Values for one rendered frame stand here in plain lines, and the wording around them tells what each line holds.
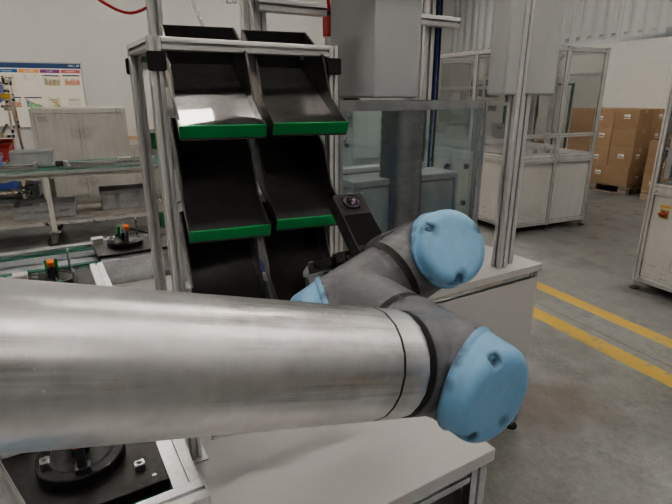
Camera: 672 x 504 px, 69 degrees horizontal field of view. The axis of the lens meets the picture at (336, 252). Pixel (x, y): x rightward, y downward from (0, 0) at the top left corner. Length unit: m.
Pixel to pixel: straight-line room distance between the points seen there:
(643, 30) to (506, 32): 8.42
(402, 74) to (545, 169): 4.57
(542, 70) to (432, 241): 1.80
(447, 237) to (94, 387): 0.33
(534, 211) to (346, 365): 6.08
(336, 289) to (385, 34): 1.46
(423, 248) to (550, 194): 5.98
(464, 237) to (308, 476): 0.70
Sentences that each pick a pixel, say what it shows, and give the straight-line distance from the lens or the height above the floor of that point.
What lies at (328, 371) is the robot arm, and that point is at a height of 1.43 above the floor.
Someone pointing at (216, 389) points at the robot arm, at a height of 1.44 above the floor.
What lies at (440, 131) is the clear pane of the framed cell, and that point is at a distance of 1.93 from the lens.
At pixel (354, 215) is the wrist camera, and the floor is 1.42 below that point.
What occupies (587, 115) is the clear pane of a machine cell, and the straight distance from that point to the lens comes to 6.68.
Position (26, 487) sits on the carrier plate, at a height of 0.97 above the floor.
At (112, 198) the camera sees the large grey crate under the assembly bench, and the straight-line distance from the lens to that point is 6.32.
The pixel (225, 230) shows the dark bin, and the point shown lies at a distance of 0.81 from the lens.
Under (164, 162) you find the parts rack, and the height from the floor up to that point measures 1.46.
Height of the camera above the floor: 1.57
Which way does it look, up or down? 18 degrees down
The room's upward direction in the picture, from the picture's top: straight up
